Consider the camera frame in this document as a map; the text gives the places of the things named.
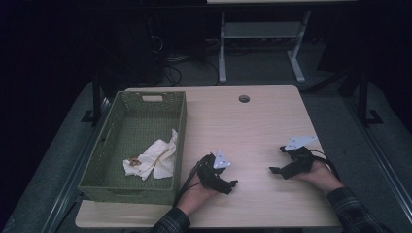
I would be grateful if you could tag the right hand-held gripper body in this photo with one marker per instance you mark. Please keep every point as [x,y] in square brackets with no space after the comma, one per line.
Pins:
[299,161]

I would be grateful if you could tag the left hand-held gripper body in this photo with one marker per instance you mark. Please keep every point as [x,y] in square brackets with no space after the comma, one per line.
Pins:
[209,174]

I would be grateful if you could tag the white cloth with brown print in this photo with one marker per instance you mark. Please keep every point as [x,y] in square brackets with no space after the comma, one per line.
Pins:
[155,158]

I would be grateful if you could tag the green woven basket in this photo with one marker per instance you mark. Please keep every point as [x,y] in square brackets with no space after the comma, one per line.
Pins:
[129,191]

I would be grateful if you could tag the person's right hand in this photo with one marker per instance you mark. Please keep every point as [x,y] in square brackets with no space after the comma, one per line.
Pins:
[320,178]

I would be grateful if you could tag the person's left hand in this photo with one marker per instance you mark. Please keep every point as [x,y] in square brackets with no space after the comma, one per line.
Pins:
[196,199]

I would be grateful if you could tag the black upright post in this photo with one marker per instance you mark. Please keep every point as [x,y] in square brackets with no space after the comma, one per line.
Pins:
[363,97]
[96,97]

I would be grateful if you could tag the white metal table frame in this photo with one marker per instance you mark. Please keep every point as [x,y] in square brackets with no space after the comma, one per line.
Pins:
[260,30]

